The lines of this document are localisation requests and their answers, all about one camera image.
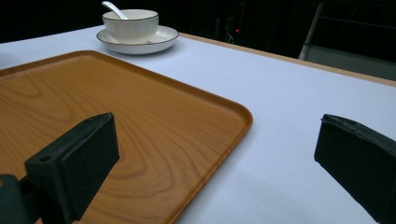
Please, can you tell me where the grey metal stand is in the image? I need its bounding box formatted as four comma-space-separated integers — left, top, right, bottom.
298, 2, 396, 82

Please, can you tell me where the white ceramic plate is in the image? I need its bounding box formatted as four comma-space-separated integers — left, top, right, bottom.
96, 24, 180, 56

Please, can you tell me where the white ceramic spoon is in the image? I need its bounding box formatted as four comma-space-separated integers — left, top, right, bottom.
101, 0, 129, 21

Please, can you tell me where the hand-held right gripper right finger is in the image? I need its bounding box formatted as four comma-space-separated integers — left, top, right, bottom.
314, 113, 396, 224

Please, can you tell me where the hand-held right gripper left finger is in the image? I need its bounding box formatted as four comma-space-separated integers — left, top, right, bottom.
23, 112, 120, 224

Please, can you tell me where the white ceramic bowl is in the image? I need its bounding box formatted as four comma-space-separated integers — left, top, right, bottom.
102, 8, 160, 45

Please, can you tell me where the wooden serving tray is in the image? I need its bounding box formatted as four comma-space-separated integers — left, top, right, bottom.
0, 49, 254, 224

